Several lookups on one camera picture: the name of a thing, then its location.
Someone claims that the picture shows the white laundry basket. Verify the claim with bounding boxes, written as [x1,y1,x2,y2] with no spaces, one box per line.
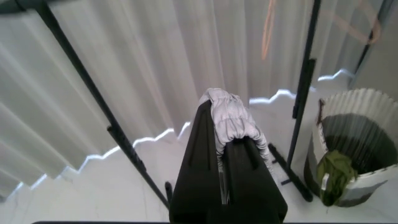
[303,88,398,208]

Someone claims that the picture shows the black clothes rack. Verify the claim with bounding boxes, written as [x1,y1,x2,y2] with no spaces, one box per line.
[0,0,318,210]

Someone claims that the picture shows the pale grey shorts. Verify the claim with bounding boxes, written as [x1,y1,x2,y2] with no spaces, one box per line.
[198,87,274,175]

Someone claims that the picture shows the green garment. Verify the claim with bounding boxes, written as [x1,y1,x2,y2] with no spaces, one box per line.
[316,149,359,207]

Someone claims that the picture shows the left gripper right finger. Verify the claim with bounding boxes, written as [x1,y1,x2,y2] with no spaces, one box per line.
[222,136,289,223]

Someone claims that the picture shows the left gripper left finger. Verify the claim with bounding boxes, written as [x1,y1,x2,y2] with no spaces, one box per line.
[169,99,224,223]

